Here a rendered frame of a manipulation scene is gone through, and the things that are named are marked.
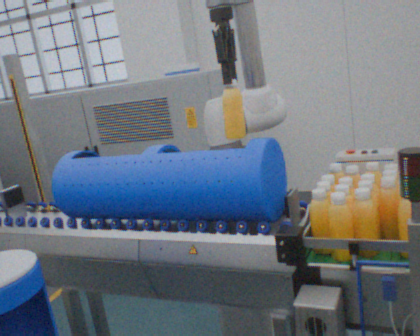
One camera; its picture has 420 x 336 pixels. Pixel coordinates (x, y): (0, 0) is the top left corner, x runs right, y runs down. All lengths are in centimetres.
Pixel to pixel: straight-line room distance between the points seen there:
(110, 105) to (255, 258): 223
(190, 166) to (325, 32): 285
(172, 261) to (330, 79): 287
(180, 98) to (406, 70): 197
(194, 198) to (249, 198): 19
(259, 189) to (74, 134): 253
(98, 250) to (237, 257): 59
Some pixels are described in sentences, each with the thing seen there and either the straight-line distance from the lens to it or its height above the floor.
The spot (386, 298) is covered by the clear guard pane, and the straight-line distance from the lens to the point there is 125.
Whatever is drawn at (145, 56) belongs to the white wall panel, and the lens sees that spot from 434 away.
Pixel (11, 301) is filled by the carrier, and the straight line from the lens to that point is 130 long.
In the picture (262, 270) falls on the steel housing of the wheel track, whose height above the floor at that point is 83.
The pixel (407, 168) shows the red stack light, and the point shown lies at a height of 123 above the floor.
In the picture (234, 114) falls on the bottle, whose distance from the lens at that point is 143.
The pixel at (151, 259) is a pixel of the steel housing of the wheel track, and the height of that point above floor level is 84.
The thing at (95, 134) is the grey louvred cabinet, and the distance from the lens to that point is 357.
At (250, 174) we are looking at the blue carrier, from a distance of 135.
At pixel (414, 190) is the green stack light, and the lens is 100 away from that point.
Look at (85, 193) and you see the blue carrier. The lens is 171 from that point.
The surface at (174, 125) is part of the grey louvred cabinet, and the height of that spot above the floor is 110.
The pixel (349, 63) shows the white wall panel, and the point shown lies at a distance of 410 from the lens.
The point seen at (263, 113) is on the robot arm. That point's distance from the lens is 204.
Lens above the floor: 150
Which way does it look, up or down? 13 degrees down
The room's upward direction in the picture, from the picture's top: 9 degrees counter-clockwise
